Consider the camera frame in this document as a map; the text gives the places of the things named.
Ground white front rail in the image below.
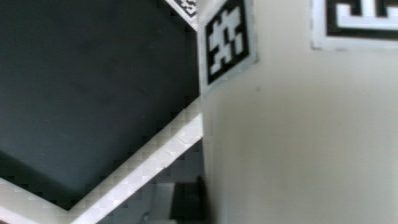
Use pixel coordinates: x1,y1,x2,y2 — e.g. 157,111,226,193
68,102,203,224

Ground white lamp shade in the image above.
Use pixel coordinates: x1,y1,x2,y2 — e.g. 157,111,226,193
166,0,398,224

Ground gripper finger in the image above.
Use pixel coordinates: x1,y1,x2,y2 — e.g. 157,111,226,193
148,178,207,224

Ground white left rail block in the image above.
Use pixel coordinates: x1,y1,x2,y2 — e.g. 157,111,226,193
0,178,70,224

